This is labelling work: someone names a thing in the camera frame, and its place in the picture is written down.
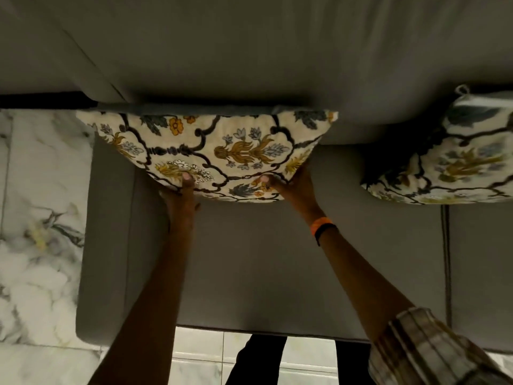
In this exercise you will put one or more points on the person's right hand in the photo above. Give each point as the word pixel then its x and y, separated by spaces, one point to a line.
pixel 297 192

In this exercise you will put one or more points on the person's left hand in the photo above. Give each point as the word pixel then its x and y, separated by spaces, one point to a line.
pixel 179 204

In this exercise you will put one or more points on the person's left thumb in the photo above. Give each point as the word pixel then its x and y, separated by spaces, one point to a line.
pixel 188 181

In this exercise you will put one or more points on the person's right thumb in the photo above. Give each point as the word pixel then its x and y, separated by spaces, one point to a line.
pixel 269 181

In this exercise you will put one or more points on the floral patterned cushion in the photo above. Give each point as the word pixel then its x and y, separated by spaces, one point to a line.
pixel 208 154
pixel 445 156

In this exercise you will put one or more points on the person's left forearm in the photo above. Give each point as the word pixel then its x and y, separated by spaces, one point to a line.
pixel 146 308

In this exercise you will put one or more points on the person's right forearm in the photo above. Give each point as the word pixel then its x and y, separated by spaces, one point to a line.
pixel 358 284

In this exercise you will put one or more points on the grey fabric sofa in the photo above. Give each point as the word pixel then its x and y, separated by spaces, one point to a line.
pixel 264 164

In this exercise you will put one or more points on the orange and black wristband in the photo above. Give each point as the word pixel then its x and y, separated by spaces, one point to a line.
pixel 323 229

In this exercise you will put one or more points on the person's black trousers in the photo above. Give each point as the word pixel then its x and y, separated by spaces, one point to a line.
pixel 296 362

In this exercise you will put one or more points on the plaid shirt sleeve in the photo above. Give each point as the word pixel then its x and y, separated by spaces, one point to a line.
pixel 431 352

